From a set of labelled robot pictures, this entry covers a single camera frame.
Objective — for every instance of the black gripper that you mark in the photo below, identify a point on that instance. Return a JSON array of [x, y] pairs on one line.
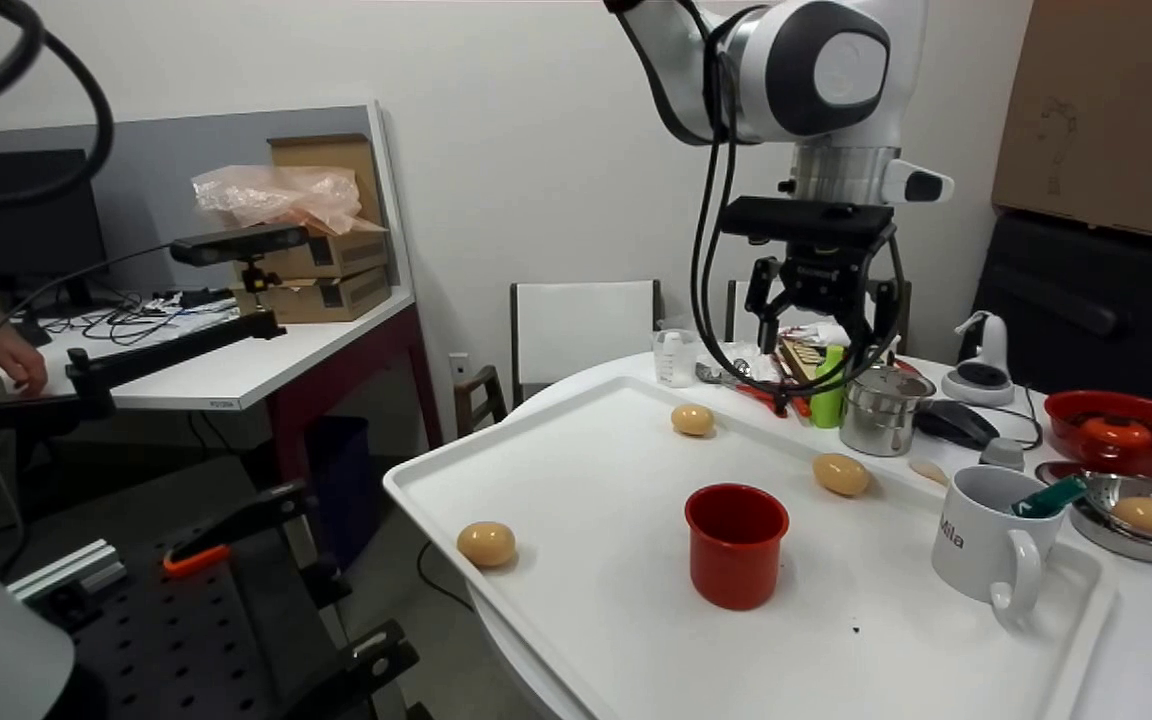
[[822, 271]]

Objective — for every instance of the brown egg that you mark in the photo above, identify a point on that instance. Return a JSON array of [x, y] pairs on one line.
[[843, 475], [489, 546]]

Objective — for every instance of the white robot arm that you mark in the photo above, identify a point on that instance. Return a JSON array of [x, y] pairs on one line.
[[816, 72]]

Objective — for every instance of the stainless steel cup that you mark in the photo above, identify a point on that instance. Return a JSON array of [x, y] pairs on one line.
[[883, 405]]

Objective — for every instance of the clear plastic measuring cup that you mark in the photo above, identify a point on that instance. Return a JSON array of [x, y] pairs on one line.
[[676, 357]]

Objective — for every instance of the brown egg far corner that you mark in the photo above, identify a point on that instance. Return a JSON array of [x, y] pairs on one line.
[[693, 420]]

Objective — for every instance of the red metal cup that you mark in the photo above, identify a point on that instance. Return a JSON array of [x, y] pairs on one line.
[[735, 546]]

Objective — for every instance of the brown egg at tray edge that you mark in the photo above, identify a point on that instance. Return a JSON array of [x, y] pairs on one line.
[[489, 546]]

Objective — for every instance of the green plastic bottle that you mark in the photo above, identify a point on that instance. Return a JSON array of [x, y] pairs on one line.
[[829, 402]]

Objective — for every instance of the black computer mouse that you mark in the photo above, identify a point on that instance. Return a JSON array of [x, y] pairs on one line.
[[955, 420]]

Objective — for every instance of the white plastic tray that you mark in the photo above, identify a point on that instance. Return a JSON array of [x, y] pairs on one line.
[[664, 577]]

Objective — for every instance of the white logo mug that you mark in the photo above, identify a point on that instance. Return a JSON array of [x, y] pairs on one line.
[[987, 546]]

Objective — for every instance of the red bowl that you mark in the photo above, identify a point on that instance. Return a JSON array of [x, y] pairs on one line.
[[1102, 431]]

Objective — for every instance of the metal plate with bread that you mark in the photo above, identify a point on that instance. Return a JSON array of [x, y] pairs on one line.
[[1112, 508]]

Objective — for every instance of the large cardboard box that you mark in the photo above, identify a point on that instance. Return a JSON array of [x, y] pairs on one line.
[[1077, 132]]

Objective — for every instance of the cardboard boxes on desk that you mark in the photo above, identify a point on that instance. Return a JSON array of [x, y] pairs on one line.
[[339, 271]]

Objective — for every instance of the white side desk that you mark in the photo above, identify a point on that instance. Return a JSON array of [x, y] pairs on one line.
[[245, 374]]

